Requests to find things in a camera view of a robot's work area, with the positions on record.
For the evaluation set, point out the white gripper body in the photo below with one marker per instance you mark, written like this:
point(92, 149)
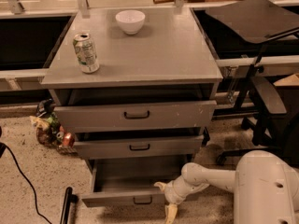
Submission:
point(171, 193)

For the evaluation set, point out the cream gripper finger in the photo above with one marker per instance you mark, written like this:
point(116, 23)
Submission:
point(170, 213)
point(160, 185)

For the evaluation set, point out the grey bottom drawer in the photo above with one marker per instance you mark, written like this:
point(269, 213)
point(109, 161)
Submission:
point(130, 181)

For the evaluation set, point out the grey drawer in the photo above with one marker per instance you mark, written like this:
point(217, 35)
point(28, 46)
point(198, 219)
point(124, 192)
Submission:
point(140, 147)
point(152, 116)
point(130, 181)

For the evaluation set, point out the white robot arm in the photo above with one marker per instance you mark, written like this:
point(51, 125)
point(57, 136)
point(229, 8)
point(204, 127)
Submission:
point(265, 188)

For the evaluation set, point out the grey drawer cabinet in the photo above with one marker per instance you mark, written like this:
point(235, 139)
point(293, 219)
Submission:
point(167, 61)

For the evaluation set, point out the grey middle drawer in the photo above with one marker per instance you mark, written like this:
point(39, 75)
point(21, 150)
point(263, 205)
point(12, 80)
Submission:
point(140, 147)

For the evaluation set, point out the grey top drawer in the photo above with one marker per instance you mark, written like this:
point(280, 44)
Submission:
point(152, 116)

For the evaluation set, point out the green white soda can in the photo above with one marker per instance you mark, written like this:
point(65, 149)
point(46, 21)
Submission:
point(86, 53)

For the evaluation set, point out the white bowl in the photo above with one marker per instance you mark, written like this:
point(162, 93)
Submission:
point(130, 21)

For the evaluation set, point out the black office chair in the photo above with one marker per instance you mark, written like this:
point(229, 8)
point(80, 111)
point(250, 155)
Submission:
point(256, 28)

